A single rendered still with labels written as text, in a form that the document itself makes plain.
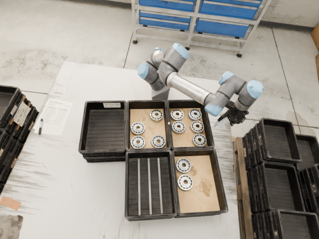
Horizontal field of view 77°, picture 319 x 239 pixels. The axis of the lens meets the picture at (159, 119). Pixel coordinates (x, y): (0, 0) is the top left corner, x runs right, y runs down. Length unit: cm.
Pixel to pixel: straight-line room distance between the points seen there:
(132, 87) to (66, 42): 189
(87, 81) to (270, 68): 271
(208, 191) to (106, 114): 92
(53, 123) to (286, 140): 210
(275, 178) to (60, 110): 199
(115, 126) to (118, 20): 260
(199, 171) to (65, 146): 101
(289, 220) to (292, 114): 159
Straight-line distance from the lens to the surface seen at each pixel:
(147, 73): 158
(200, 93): 103
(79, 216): 154
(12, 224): 168
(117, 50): 330
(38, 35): 382
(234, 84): 101
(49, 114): 188
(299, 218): 209
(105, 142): 149
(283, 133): 231
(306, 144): 271
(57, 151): 170
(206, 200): 142
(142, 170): 140
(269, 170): 220
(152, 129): 151
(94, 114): 161
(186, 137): 151
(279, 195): 218
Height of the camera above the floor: 218
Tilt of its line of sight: 60 degrees down
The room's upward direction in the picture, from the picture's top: 8 degrees clockwise
